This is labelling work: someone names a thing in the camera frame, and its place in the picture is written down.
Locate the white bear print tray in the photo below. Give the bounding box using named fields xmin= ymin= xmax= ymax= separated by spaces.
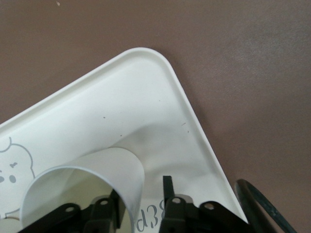
xmin=0 ymin=47 xmax=252 ymax=233

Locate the white plastic cup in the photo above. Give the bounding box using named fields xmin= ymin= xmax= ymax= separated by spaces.
xmin=18 ymin=147 xmax=146 ymax=233

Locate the brown table mat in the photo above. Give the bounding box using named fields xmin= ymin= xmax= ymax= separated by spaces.
xmin=0 ymin=0 xmax=311 ymax=233

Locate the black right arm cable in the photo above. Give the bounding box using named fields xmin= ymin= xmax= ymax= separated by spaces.
xmin=234 ymin=179 xmax=298 ymax=233

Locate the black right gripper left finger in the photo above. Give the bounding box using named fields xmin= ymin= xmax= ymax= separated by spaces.
xmin=23 ymin=189 xmax=122 ymax=233

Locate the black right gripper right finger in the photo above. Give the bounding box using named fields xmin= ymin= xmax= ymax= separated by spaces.
xmin=161 ymin=176 xmax=255 ymax=233

